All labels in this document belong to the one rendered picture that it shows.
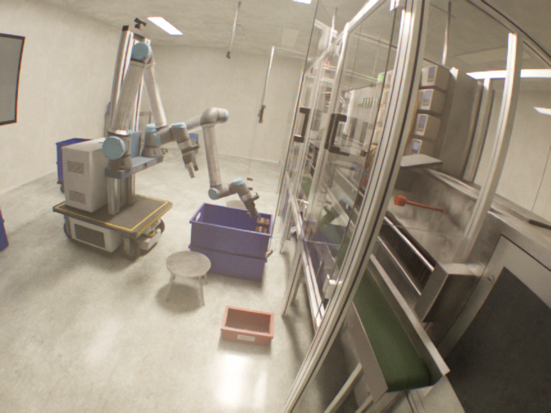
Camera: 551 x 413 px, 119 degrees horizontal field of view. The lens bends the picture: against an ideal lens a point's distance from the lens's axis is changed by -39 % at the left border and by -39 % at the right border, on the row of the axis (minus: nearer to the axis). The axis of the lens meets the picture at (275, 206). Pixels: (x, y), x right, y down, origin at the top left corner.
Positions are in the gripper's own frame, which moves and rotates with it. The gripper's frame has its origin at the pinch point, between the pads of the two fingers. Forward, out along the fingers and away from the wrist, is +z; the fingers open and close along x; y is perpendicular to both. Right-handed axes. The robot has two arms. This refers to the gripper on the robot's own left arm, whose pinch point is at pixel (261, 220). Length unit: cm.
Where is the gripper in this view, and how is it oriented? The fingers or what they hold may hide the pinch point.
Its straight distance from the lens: 202.9
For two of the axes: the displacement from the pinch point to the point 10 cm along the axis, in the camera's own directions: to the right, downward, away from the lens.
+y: -9.1, 3.9, 1.5
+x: -0.1, 3.5, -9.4
